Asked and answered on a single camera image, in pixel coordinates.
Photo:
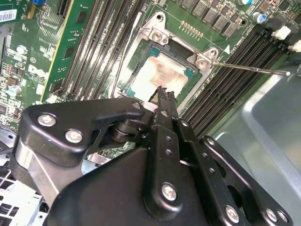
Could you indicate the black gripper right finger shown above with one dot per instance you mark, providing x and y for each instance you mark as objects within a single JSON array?
[{"x": 208, "y": 162}]

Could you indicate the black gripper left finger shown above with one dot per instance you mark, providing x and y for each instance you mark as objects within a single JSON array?
[{"x": 58, "y": 122}]

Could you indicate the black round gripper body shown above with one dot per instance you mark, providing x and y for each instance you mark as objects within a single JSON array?
[{"x": 105, "y": 200}]

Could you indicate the silver square CPU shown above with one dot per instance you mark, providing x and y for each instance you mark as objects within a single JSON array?
[{"x": 160, "y": 75}]

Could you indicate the thin metal locking lever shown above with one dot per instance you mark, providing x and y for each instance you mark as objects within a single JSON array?
[
  {"x": 137, "y": 21},
  {"x": 258, "y": 69}
]

